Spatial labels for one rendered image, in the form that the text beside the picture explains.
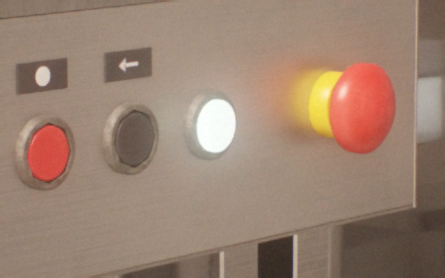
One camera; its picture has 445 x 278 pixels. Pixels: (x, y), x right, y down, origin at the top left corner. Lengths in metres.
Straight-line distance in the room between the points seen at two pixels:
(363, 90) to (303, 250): 0.27
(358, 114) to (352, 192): 0.06
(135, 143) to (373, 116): 0.13
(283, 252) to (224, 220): 0.28
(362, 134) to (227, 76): 0.07
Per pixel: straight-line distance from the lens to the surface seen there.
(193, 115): 0.97
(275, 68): 1.01
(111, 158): 0.93
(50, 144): 0.91
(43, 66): 0.91
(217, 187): 0.99
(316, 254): 1.29
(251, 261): 1.24
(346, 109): 1.01
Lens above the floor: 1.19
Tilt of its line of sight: 9 degrees down
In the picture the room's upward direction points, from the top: straight up
